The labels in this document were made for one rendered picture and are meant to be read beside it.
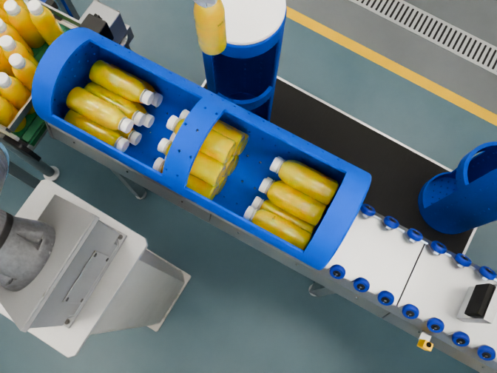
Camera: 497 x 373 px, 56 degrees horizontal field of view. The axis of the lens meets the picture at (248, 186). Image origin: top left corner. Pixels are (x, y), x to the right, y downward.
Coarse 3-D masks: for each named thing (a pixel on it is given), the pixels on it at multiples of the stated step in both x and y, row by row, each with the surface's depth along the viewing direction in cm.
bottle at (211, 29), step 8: (200, 8) 96; (208, 8) 95; (216, 8) 96; (200, 16) 97; (208, 16) 96; (216, 16) 97; (224, 16) 100; (200, 24) 99; (208, 24) 98; (216, 24) 99; (224, 24) 102; (200, 32) 102; (208, 32) 101; (216, 32) 101; (224, 32) 104; (200, 40) 105; (208, 40) 104; (216, 40) 104; (224, 40) 107; (200, 48) 109; (208, 48) 107; (216, 48) 107; (224, 48) 109
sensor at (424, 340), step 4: (424, 332) 133; (420, 336) 133; (424, 336) 133; (428, 336) 133; (420, 340) 131; (424, 340) 129; (428, 340) 132; (420, 344) 130; (424, 344) 128; (428, 344) 128; (432, 344) 128; (424, 348) 128; (428, 348) 128
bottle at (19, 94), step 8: (16, 80) 136; (0, 88) 134; (8, 88) 134; (16, 88) 135; (24, 88) 139; (8, 96) 136; (16, 96) 137; (24, 96) 140; (16, 104) 141; (32, 112) 148
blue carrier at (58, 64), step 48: (48, 48) 117; (96, 48) 136; (48, 96) 118; (192, 96) 134; (96, 144) 123; (144, 144) 140; (192, 144) 112; (288, 144) 130; (192, 192) 118; (240, 192) 137; (336, 192) 134; (336, 240) 108
